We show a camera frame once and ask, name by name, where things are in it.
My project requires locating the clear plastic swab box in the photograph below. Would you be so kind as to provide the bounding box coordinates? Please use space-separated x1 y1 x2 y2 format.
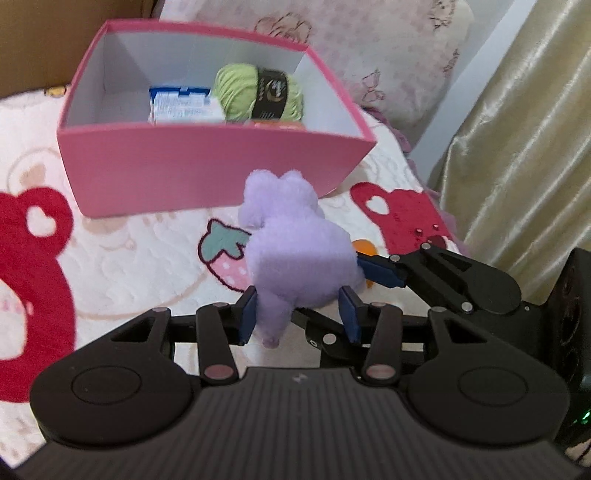
148 94 225 124

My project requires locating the pink cardboard box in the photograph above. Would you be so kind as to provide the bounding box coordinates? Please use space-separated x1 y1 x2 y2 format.
57 19 376 218

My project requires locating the white red bear blanket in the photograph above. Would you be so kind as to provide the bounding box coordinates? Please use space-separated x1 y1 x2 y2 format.
0 82 468 469

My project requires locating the purple plush toy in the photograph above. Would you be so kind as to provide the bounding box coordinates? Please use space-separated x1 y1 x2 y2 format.
238 170 366 348

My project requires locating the green yarn ball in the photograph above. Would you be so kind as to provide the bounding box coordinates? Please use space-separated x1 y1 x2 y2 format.
212 63 304 122

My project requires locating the pink floral pillow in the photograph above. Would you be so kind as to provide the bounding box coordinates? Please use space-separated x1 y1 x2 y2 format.
153 0 474 143

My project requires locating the gold satin curtain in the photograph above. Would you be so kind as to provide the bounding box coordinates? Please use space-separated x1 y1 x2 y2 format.
437 1 590 303

